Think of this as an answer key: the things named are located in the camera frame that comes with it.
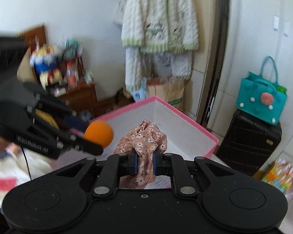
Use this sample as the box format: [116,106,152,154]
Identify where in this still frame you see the orange egg sponge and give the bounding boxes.
[83,120,114,148]

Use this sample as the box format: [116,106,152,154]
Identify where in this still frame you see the pink cardboard box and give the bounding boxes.
[89,95,220,191]

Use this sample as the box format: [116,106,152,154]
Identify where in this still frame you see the cluttered toys on cabinet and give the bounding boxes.
[29,39,93,96]

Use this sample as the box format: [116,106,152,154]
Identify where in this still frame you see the brown paper shopping bag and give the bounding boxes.
[146,77,185,111]

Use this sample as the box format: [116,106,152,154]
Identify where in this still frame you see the black suitcase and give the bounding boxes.
[216,109,282,176]

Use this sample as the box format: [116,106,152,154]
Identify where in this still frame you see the teal felt tote bag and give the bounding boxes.
[237,56,287,126]

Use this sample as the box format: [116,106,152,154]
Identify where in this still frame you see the colourful snack package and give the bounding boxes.
[261,158,293,194]

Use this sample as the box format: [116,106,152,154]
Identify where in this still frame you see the white knitted cardigan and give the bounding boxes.
[121,0,199,54]

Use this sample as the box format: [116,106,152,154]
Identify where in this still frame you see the black clothes rack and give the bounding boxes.
[197,0,230,128]

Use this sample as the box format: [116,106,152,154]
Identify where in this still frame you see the wall switch box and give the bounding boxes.
[272,15,289,36]

